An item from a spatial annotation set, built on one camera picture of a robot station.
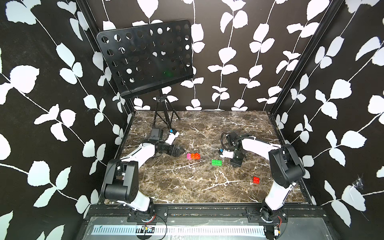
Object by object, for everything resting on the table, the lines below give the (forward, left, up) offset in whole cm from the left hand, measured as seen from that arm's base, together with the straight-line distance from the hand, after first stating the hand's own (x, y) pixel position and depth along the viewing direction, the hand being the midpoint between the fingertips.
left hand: (179, 146), depth 90 cm
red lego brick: (-20, -45, -7) cm, 49 cm away
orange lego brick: (-4, -10, -6) cm, 13 cm away
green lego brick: (-8, -23, -7) cm, 26 cm away
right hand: (-6, -35, -7) cm, 36 cm away
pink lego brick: (-4, -6, -6) cm, 9 cm away
